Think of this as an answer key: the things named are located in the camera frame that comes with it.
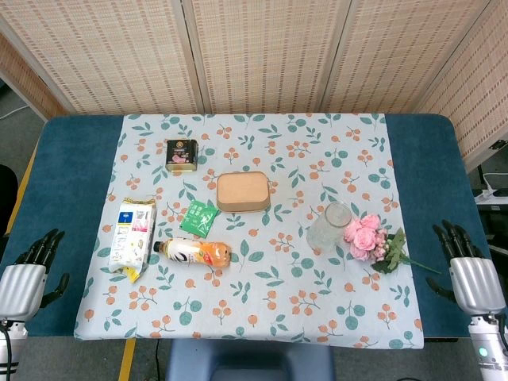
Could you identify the black rounded object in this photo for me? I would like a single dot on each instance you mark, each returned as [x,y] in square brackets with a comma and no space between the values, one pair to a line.
[7,198]

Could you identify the brown lidded lunch box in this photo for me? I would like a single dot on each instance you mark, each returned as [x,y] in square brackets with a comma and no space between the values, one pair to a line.
[242,191]

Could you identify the blue velvet table cover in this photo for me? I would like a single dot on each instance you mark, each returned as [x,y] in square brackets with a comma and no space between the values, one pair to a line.
[71,170]

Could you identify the pink flower bouquet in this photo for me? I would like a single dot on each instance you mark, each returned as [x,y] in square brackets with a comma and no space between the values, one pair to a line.
[363,238]

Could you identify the black gold tea tin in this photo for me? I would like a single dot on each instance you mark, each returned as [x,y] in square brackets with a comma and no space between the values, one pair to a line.
[181,155]

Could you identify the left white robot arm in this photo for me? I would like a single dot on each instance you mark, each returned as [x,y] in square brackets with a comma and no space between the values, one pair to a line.
[10,347]

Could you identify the orange drink plastic bottle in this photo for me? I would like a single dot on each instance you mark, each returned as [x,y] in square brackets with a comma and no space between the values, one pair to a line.
[194,253]

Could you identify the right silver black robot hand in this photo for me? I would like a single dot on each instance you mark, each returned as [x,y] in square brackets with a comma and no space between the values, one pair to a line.
[474,279]

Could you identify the white snack package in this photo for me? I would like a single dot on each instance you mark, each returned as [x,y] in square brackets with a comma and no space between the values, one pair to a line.
[133,236]

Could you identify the black screen hinge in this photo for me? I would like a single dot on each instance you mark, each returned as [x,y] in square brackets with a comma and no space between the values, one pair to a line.
[497,145]

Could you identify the green tea sachet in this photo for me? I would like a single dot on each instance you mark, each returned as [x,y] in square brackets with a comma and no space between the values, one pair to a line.
[199,219]

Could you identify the blue padded chair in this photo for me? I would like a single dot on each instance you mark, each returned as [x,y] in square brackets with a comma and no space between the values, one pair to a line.
[250,363]

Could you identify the bamboo folding screen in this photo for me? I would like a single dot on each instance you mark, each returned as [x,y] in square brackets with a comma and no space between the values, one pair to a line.
[254,55]

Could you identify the floral leaf print tablecloth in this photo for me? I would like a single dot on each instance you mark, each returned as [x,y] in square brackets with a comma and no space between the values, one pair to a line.
[254,301]

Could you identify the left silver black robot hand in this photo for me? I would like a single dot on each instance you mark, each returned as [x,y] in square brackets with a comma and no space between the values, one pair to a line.
[21,283]

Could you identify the clear glass vase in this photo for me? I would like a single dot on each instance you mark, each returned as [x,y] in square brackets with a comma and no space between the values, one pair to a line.
[328,228]

